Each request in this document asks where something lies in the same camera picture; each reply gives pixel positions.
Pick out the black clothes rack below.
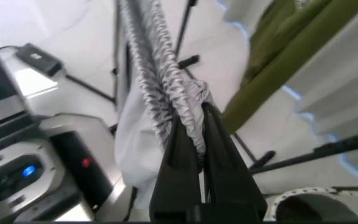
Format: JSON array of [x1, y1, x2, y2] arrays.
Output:
[[112, 0, 358, 192]]

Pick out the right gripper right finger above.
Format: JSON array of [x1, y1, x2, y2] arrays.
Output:
[[201, 102, 269, 220]]

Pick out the white curtain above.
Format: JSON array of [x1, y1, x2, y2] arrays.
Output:
[[221, 0, 358, 187]]

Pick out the white laundry basket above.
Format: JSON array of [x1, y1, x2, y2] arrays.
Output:
[[267, 185, 358, 222]]

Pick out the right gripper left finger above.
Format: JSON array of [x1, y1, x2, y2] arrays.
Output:
[[149, 115, 202, 220]]

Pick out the black power adapter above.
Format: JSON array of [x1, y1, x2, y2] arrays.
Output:
[[15, 42, 65, 78]]

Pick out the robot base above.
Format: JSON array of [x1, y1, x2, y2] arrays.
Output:
[[0, 39, 138, 222]]

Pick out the pale grey shorts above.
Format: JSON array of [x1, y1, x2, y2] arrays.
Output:
[[113, 0, 214, 210]]

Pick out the green long-sleeved shirt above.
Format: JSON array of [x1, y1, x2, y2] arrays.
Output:
[[221, 0, 358, 135]]

